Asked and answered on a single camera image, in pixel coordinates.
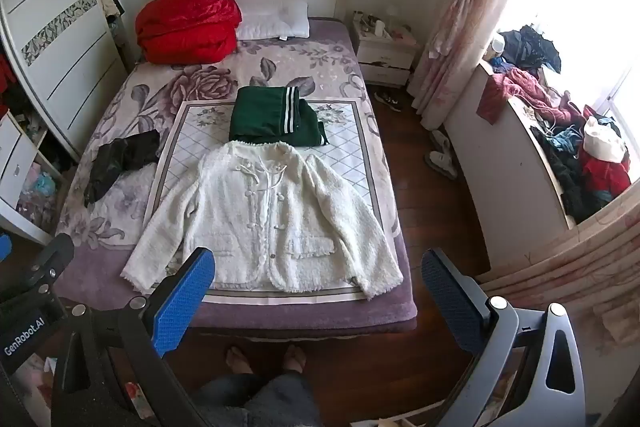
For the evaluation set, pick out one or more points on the white fuzzy jacket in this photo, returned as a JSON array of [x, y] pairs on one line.
[[280, 217]]

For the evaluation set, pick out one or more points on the person's foot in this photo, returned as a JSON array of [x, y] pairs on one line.
[[237, 359], [295, 357]]

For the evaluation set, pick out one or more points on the colourful hanging clothes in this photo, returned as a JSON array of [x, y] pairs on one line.
[[565, 147]]

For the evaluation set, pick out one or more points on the pink floral curtain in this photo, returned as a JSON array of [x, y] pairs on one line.
[[460, 7], [590, 267]]

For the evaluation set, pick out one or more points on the white wardrobe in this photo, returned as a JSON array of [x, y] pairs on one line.
[[55, 32]]

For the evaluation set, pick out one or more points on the folded green striped garment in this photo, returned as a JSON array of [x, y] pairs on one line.
[[260, 117]]

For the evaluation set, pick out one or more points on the quilted floral mat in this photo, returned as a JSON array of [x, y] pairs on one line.
[[345, 142]]

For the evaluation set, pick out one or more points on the white nightstand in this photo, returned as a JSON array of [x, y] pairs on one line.
[[387, 57]]

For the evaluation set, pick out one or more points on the white shelf unit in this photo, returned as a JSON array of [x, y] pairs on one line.
[[17, 162]]

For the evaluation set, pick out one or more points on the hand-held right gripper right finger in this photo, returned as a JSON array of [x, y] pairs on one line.
[[450, 302]]

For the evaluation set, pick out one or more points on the white pillow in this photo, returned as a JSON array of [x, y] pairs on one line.
[[272, 24]]

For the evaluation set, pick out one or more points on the person's dark trousers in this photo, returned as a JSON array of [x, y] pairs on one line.
[[265, 399]]

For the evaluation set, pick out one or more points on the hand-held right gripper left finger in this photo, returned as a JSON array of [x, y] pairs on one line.
[[185, 302]]

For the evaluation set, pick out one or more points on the purple floral blanket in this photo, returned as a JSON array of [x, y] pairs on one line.
[[150, 87]]

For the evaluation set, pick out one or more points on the dark shoe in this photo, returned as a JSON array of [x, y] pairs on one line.
[[394, 104], [382, 97]]

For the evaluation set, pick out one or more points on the white bottle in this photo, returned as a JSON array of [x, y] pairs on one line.
[[380, 28]]

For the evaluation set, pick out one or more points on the white low cabinet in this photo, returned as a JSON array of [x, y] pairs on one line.
[[505, 177]]

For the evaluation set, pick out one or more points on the white slipper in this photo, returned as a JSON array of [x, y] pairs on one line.
[[442, 164], [442, 141]]

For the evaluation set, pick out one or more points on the black garment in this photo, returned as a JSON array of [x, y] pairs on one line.
[[120, 154]]

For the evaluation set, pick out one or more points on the person's left foot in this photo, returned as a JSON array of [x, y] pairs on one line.
[[237, 359]]

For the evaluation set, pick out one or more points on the red quilt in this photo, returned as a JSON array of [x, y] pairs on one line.
[[190, 22]]

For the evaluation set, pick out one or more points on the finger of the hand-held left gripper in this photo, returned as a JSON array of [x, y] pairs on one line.
[[4, 247], [50, 259]]

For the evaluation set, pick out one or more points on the person's right foot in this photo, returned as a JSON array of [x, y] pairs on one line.
[[295, 357]]

